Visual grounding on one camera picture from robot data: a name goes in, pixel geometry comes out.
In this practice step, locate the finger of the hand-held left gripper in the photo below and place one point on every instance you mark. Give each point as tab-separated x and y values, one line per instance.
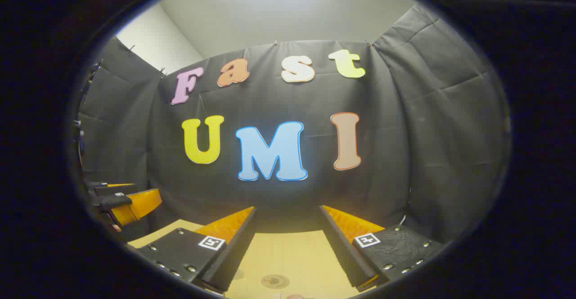
112	186
139	204

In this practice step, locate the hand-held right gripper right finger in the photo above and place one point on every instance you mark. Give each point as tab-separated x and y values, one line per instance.
346	254

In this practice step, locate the light wooden desktop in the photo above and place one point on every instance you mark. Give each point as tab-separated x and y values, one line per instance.
288	254

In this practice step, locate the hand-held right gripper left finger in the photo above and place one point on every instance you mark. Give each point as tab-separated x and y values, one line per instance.
234	254

